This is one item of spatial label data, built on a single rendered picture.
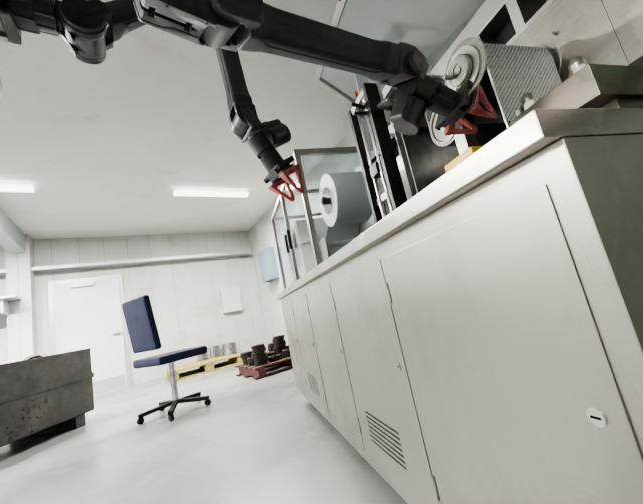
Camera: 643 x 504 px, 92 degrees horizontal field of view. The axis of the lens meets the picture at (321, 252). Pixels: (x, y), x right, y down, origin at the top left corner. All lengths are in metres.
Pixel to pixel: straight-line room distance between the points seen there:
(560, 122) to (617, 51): 0.68
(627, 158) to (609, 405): 0.31
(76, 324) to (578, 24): 7.33
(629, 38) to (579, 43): 0.12
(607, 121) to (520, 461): 0.52
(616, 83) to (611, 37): 0.41
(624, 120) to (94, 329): 7.27
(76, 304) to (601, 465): 7.27
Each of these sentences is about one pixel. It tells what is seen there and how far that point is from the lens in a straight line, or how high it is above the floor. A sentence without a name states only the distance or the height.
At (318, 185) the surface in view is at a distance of 1.76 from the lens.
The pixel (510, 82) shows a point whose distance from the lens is 0.99.
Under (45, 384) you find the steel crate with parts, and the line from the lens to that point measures 4.28.
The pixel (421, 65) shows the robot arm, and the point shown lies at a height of 1.15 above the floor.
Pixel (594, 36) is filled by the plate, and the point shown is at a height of 1.26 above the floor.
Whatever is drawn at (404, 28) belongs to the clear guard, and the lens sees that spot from 1.68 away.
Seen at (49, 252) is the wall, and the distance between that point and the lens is 7.66.
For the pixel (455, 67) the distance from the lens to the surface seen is 1.02.
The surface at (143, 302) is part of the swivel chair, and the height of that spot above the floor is 1.11.
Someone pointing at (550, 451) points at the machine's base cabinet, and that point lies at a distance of 0.63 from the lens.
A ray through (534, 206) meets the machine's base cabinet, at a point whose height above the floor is 0.79.
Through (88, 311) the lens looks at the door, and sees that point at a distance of 7.33.
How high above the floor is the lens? 0.72
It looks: 10 degrees up
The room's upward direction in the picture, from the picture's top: 12 degrees counter-clockwise
